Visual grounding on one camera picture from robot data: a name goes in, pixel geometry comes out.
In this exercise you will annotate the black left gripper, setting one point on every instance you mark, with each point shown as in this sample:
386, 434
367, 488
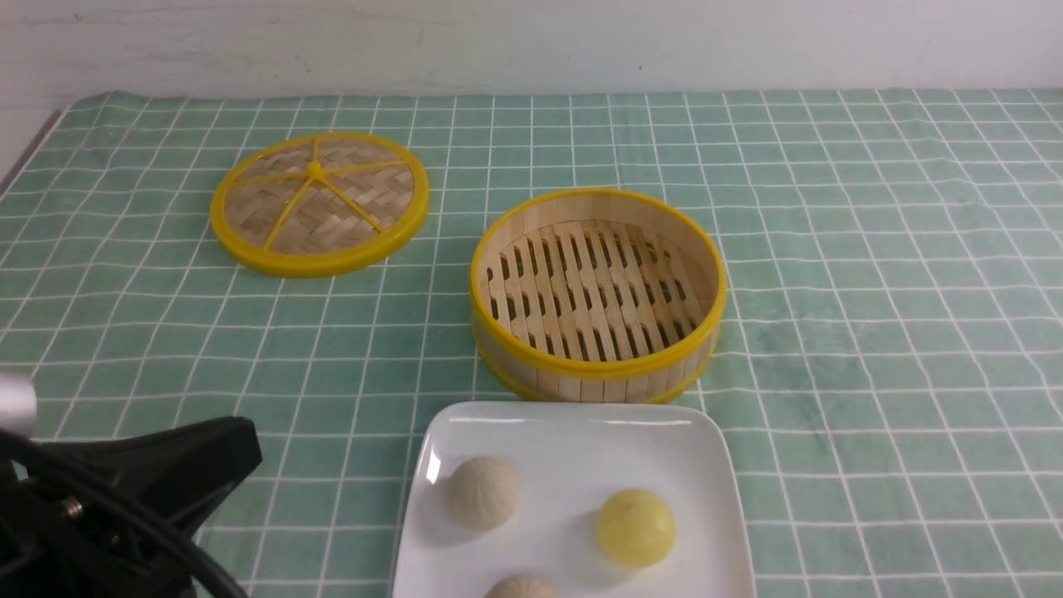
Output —
117, 518

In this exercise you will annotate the yellow rimmed bamboo steamer lid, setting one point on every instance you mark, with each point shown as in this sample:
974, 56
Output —
320, 206

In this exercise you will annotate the yellow rimmed bamboo steamer basket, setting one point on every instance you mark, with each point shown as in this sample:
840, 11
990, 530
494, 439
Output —
597, 296

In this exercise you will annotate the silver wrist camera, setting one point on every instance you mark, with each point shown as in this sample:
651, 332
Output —
18, 404

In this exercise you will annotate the white steamed bun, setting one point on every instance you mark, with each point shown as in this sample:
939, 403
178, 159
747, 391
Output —
483, 493
522, 586

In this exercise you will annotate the green checkered tablecloth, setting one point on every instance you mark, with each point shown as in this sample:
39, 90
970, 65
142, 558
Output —
888, 378

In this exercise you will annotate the yellow steamed bun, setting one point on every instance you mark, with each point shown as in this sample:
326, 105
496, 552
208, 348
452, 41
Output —
635, 528

